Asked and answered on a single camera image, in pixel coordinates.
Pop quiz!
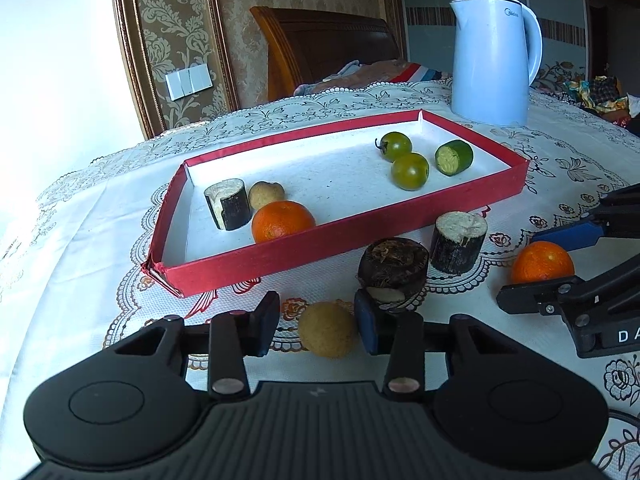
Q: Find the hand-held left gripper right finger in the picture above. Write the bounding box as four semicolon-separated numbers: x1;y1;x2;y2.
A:
354;289;521;397

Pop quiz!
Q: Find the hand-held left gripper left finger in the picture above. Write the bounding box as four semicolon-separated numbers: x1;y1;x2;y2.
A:
114;291;281;397

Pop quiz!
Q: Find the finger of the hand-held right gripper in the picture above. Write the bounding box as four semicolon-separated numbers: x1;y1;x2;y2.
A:
496;259;640;317
532;183;640;252

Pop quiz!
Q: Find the orange mandarin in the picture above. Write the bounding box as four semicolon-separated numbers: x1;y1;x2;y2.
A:
510;241;576;285
251;200;317;244

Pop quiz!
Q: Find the brown longan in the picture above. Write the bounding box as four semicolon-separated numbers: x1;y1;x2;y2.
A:
298;301;358;359
248;181;286;211

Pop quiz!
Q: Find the green cucumber piece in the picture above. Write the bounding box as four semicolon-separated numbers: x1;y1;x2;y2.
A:
434;140;474;177

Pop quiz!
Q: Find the red cardboard tray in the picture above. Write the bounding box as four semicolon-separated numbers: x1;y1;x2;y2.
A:
148;108;530;298

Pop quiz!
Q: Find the colourful clothes pile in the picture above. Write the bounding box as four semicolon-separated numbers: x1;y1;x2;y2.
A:
565;75;640;136

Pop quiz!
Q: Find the green tomato with stem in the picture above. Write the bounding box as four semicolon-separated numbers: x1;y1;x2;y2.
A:
375;131;413;163

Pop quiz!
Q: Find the light blue electric kettle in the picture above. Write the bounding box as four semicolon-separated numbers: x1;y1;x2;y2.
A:
448;0;543;127

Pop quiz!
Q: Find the folded colourful blanket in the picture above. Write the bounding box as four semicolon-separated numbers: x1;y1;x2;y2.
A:
350;60;443;85

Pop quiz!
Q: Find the light fleece cloth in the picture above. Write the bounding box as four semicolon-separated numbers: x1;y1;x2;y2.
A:
292;60;362;96

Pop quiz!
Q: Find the white wall switch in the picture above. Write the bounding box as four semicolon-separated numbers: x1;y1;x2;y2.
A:
165;63;216;101

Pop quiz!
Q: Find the wooden wall panel frame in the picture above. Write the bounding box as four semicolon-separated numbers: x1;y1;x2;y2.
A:
109;0;240;141

